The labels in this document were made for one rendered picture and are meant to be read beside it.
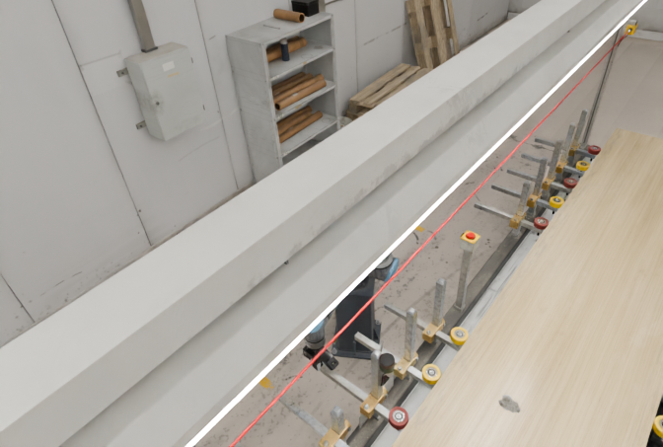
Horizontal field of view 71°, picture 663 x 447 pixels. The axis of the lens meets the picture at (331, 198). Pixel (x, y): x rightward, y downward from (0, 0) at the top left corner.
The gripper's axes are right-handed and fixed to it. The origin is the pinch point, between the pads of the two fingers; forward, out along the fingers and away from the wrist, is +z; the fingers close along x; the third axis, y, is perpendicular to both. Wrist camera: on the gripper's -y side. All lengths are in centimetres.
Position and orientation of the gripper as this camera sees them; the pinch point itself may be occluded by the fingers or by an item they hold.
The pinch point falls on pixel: (322, 369)
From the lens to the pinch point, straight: 228.7
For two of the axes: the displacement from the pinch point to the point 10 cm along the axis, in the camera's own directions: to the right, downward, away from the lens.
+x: -6.5, 4.9, -5.8
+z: 0.5, 7.9, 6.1
